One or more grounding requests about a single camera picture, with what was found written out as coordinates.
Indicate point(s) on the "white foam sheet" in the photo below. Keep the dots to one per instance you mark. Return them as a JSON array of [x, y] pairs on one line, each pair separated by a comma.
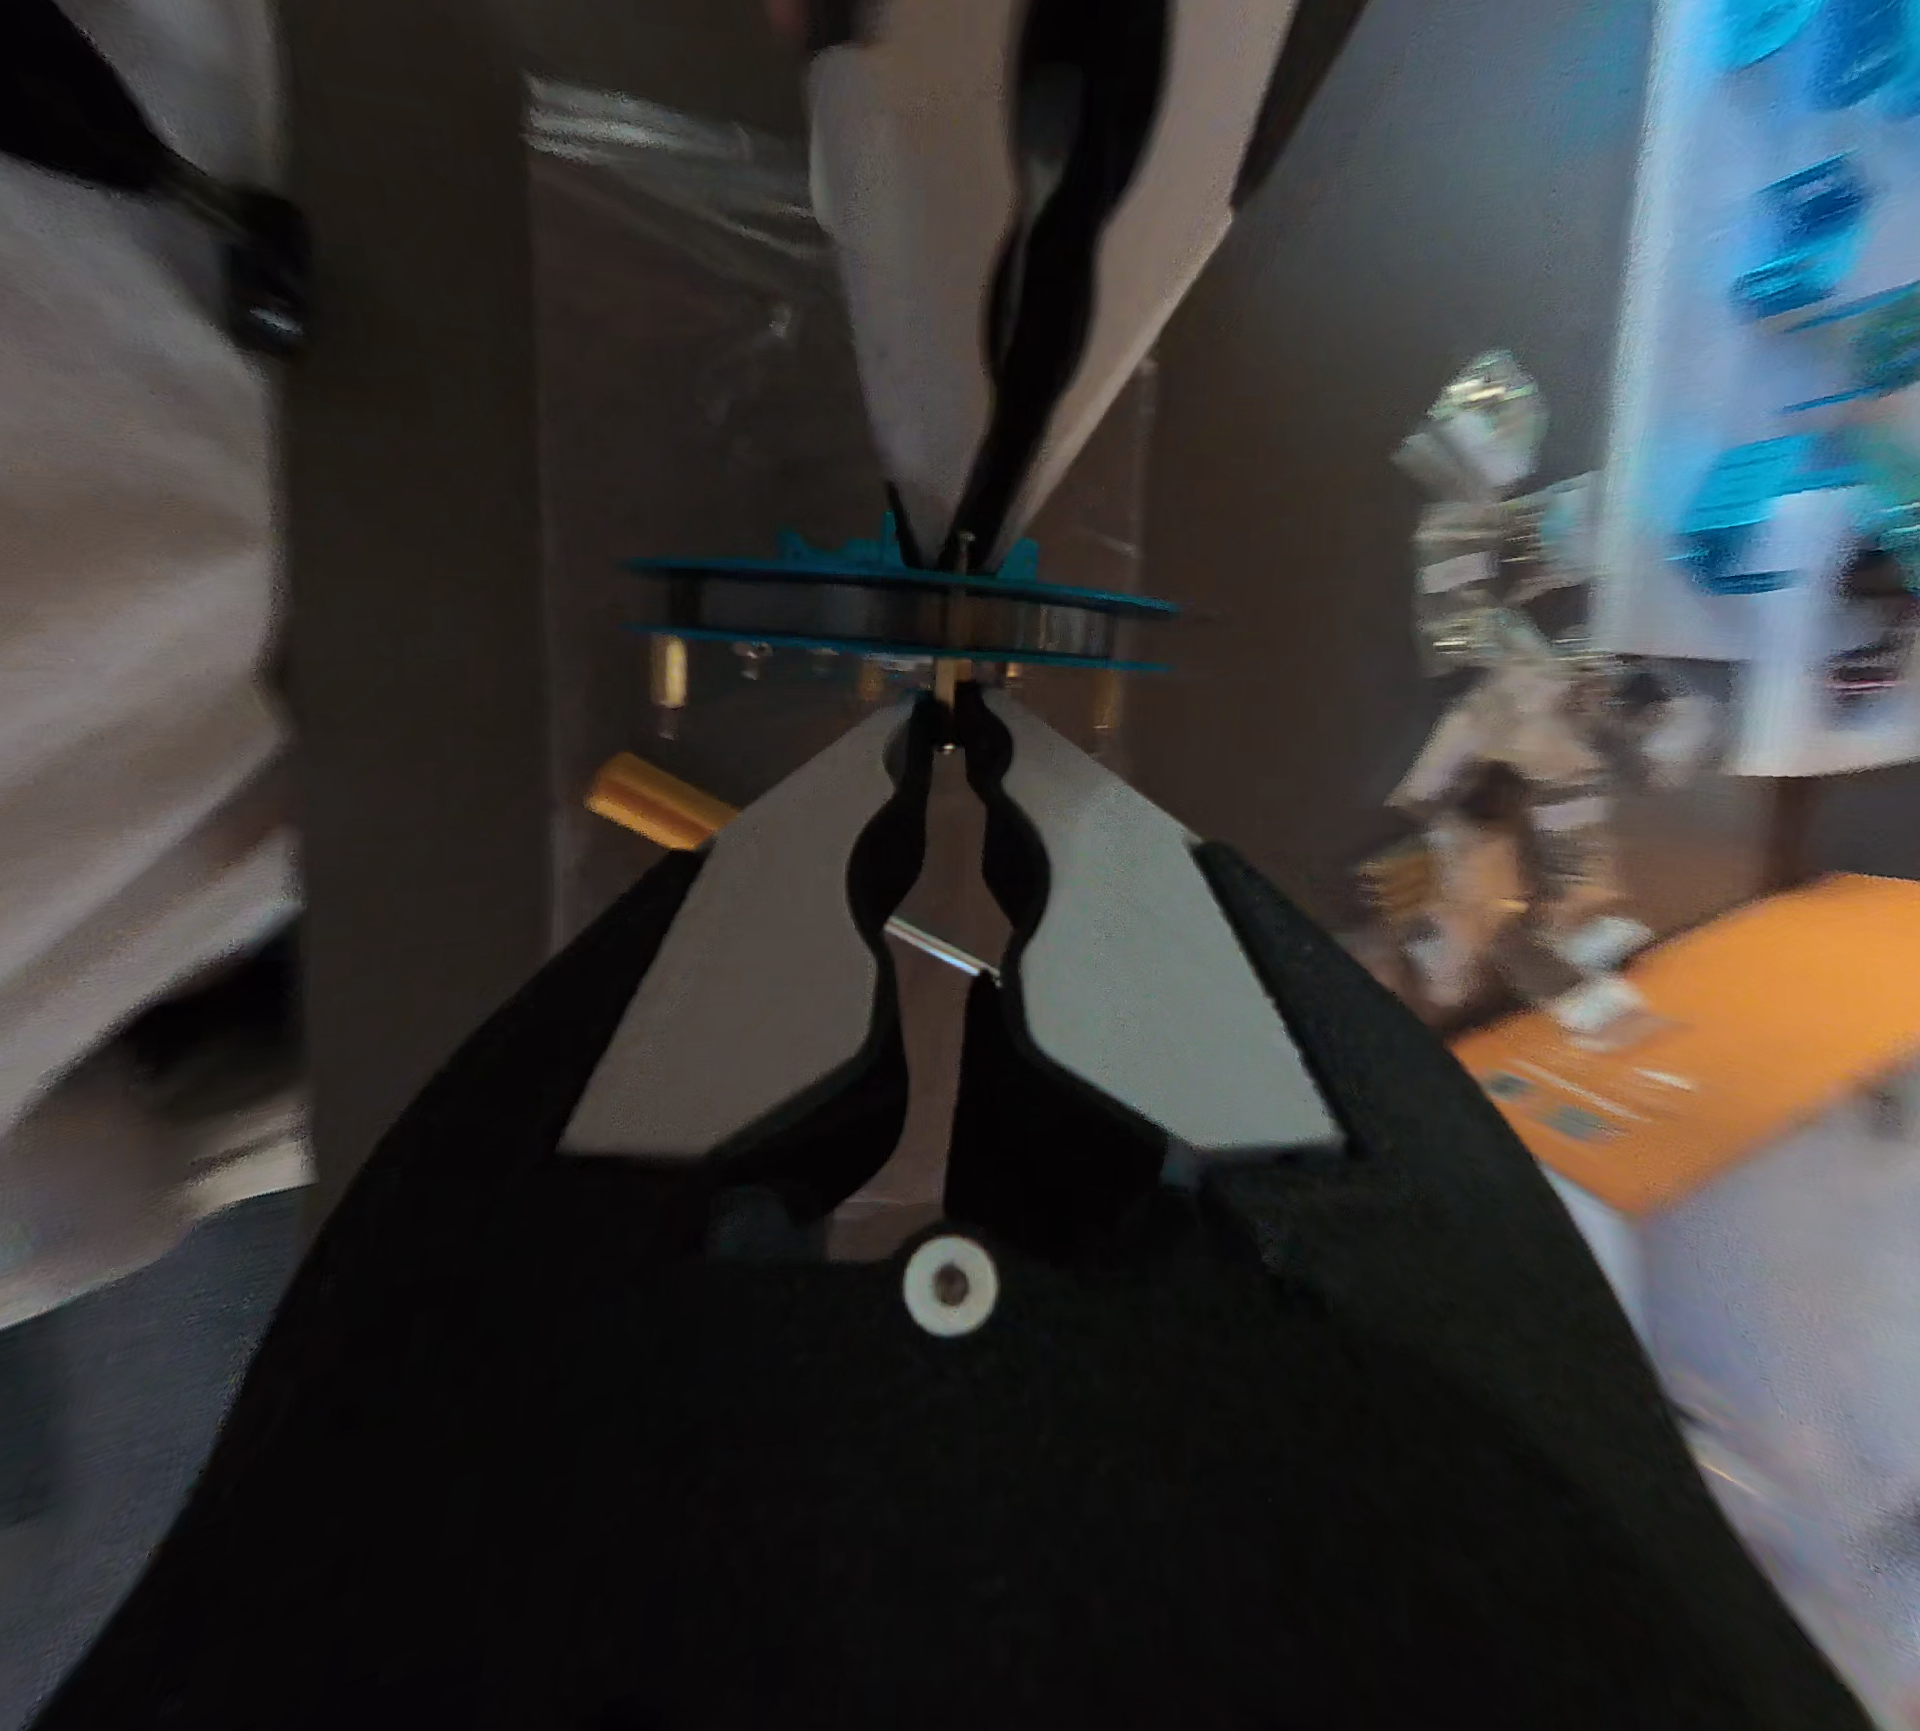
[[1665, 263]]

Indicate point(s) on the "small blue U-shaped bracket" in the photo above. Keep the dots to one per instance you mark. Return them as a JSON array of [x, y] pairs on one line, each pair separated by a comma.
[[1800, 238]]

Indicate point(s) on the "orange and white cardboard box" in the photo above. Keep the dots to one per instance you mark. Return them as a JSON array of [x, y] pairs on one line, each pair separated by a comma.
[[1725, 1011]]

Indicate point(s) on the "pile of small screw bags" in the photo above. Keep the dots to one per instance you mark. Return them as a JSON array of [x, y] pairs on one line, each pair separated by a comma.
[[1515, 711]]

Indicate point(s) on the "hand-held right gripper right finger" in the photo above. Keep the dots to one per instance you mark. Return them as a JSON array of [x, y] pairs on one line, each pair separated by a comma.
[[1171, 1011]]

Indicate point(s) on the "blue round metal turntable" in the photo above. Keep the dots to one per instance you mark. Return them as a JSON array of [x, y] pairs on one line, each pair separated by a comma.
[[796, 599]]

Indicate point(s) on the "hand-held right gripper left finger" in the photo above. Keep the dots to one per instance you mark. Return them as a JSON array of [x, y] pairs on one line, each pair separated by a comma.
[[736, 1011]]

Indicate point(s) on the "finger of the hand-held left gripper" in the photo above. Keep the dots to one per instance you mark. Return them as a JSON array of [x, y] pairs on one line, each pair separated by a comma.
[[915, 263], [1201, 110]]

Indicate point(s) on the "brass standoff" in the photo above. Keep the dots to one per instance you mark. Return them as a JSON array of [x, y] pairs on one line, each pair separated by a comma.
[[946, 711]]

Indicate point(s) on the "large clear plastic bag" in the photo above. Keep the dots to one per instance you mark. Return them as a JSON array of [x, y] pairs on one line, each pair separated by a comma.
[[643, 263]]

